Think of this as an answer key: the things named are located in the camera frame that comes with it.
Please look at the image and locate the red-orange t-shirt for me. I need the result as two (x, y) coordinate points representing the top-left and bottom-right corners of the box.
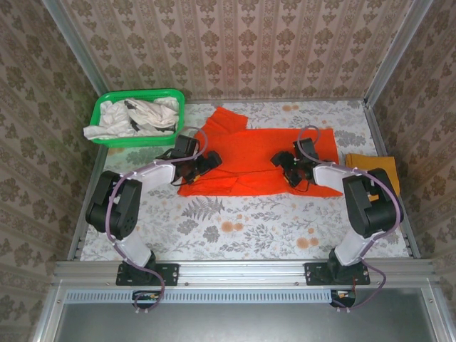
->
(177, 105), (343, 198)

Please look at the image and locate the green plastic basket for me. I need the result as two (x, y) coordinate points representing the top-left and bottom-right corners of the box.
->
(88, 88), (186, 149)

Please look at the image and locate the white t-shirt with black print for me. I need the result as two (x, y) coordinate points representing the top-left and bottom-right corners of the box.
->
(124, 98), (180, 136)

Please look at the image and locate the mustard yellow folded t-shirt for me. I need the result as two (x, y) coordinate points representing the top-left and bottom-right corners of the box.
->
(344, 152), (400, 197)

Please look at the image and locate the grey metal sheet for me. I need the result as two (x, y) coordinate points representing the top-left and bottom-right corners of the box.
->
(31, 286), (450, 342)

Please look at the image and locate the thin black wire loop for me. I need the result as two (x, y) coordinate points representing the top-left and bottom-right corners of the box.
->
(170, 170), (200, 187)
(291, 177), (315, 195)

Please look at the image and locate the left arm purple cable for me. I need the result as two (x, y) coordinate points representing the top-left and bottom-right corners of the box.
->
(105, 126), (209, 316)

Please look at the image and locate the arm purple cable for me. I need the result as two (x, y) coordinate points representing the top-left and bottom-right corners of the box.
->
(105, 126), (209, 316)
(297, 124), (404, 314)

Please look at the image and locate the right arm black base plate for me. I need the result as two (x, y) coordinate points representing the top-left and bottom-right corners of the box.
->
(304, 261), (371, 287)

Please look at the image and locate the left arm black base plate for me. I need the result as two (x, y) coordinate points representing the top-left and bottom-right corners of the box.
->
(115, 262), (179, 287)

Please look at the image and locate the aluminium mounting rail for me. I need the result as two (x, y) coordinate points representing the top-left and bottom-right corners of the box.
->
(51, 259), (437, 286)

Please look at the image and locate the aluminium table side rail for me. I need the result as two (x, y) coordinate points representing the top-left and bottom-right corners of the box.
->
(363, 99), (421, 259)
(67, 145), (108, 261)

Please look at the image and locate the grey slotted cable duct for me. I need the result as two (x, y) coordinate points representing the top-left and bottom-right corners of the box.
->
(66, 289), (334, 304)

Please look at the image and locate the black connector box with wires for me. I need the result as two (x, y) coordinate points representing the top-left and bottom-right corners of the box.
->
(330, 289), (357, 308)
(132, 290), (161, 309)

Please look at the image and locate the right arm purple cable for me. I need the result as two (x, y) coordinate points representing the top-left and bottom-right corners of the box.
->
(297, 124), (404, 314)

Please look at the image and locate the aluminium frame post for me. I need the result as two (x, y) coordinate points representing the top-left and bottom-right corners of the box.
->
(41, 0), (110, 97)
(363, 0), (434, 108)

